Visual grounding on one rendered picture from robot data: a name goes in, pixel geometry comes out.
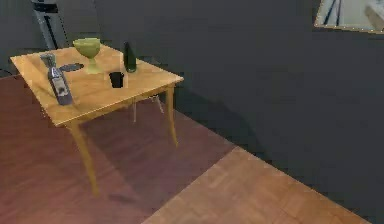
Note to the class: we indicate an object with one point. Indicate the black cup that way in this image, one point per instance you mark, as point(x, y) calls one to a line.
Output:
point(116, 80)

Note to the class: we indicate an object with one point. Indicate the green goblet vase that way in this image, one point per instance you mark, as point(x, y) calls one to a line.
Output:
point(88, 48)

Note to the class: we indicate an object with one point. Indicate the dark green bottle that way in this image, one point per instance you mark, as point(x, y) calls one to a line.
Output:
point(129, 60)

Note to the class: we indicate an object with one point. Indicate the dark flat plate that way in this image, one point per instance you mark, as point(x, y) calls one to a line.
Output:
point(71, 67)

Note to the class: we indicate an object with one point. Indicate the grey labelled bottle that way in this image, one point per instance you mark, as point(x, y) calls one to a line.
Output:
point(60, 85)

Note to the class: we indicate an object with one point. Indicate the light wooden table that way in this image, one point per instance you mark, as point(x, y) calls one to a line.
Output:
point(93, 91)

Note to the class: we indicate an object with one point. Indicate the gold framed wall picture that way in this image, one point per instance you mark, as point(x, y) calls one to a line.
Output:
point(350, 15)

